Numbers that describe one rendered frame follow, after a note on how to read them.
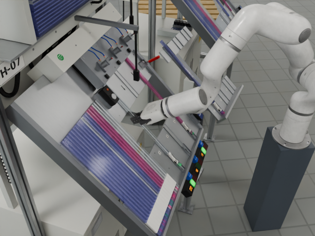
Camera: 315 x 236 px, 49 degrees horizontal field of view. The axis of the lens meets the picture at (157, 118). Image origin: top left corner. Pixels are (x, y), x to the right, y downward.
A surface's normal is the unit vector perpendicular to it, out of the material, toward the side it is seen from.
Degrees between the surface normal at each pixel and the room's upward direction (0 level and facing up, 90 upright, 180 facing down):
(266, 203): 90
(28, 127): 90
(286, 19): 58
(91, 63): 46
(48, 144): 90
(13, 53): 0
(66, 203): 0
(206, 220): 0
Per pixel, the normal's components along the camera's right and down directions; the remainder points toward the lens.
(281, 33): -0.32, 0.60
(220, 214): 0.03, -0.77
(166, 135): 0.70, -0.37
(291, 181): 0.13, 0.63
